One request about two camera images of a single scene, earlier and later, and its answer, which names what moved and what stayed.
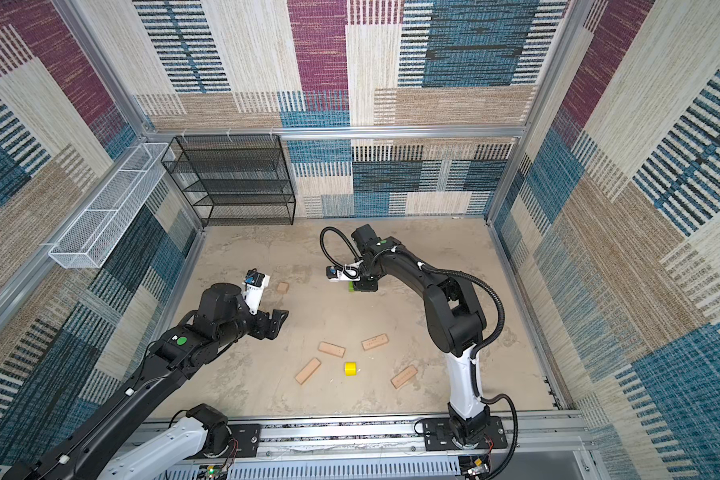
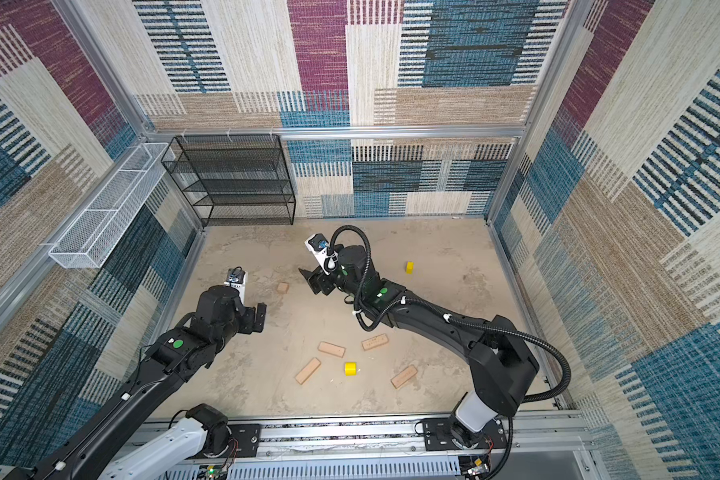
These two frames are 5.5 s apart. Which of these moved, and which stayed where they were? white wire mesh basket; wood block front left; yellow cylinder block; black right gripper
Moved: black right gripper
Stayed: yellow cylinder block; white wire mesh basket; wood block front left
